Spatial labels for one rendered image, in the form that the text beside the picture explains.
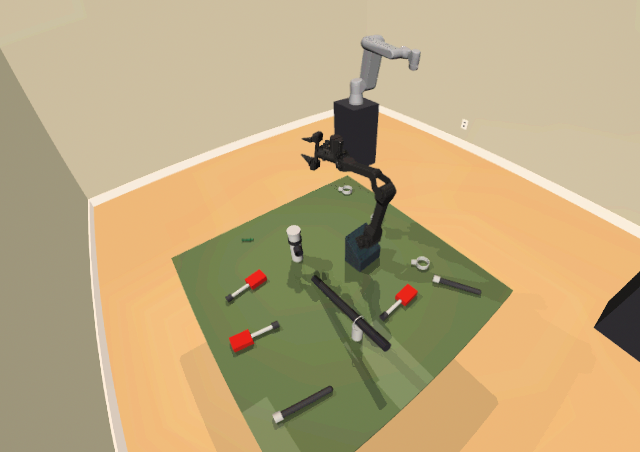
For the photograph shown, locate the red block with grey handle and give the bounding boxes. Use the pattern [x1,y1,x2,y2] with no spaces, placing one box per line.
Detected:
[225,270,267,303]
[229,321,280,352]
[380,284,418,321]

